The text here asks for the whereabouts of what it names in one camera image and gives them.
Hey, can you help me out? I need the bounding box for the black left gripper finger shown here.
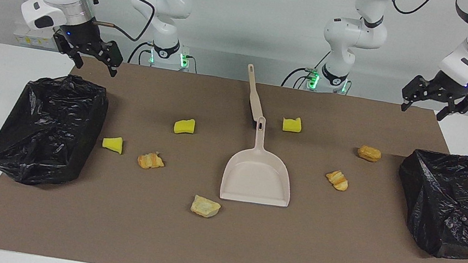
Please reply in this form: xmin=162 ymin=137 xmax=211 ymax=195
xmin=436 ymin=86 xmax=468 ymax=126
xmin=400 ymin=74 xmax=432 ymax=115

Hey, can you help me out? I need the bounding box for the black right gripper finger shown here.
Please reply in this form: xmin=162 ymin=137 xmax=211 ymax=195
xmin=49 ymin=32 xmax=88 ymax=70
xmin=99 ymin=39 xmax=126 ymax=79

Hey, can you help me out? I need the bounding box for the brown oval bun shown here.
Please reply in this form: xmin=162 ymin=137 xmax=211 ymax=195
xmin=356 ymin=144 xmax=383 ymax=164

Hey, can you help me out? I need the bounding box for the yellow wedge sponge piece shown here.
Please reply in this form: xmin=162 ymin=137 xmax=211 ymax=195
xmin=101 ymin=134 xmax=125 ymax=155

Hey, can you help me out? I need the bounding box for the yellow curved sponge piece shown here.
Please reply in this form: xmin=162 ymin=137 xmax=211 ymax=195
xmin=173 ymin=116 xmax=197 ymax=137

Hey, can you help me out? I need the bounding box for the orange croissant piece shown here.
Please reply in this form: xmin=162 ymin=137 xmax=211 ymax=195
xmin=136 ymin=149 xmax=167 ymax=172

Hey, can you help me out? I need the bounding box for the striped bread roll piece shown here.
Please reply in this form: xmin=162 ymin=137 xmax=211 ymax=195
xmin=324 ymin=168 xmax=350 ymax=192

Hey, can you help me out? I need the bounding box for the yellow sponge with green backing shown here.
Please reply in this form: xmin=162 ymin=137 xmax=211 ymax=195
xmin=281 ymin=115 xmax=304 ymax=134

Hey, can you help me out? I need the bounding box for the beige brush with black bristles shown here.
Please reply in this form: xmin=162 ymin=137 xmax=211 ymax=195
xmin=239 ymin=63 xmax=272 ymax=130

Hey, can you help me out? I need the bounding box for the pale bread chunk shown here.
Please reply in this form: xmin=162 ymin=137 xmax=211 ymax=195
xmin=189 ymin=194 xmax=223 ymax=220

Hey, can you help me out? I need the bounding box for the beige plastic dustpan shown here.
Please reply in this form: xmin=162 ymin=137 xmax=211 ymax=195
xmin=218 ymin=112 xmax=302 ymax=210

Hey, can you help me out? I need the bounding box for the black bag lined trash bin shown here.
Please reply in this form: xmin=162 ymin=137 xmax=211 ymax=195
xmin=0 ymin=64 xmax=113 ymax=196
xmin=387 ymin=146 xmax=468 ymax=263

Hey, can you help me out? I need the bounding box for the brown table mat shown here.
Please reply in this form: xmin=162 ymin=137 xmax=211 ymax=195
xmin=0 ymin=44 xmax=468 ymax=263

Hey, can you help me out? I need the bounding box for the black base cable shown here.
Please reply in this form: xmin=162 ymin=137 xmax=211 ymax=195
xmin=281 ymin=65 xmax=318 ymax=91
xmin=127 ymin=39 xmax=155 ymax=67

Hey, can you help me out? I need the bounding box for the white wall socket box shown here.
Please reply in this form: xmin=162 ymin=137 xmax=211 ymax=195
xmin=11 ymin=21 xmax=64 ymax=51

